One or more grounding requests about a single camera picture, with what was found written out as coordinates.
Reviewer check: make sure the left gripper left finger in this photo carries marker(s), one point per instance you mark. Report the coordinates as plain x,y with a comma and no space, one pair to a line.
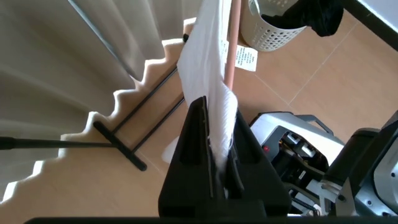
186,186

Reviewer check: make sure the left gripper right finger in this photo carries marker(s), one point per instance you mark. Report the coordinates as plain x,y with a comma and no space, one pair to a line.
261,183

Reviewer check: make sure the white printed t-shirt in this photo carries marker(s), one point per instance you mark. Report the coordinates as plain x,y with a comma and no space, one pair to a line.
202,62

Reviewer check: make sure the pink clothes hanger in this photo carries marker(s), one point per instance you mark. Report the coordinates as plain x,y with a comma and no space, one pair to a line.
232,46

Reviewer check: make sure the black garment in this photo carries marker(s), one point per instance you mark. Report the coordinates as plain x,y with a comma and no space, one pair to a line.
311,14

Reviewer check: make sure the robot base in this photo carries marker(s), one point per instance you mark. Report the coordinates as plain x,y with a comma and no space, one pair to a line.
311,146

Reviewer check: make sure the black clothes rack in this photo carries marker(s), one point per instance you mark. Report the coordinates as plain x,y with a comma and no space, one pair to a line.
124,152

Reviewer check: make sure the white laundry basket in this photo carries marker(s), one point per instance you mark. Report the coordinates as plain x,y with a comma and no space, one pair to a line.
267,35

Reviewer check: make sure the beige curtain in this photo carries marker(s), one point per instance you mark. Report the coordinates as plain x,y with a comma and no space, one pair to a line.
62,62

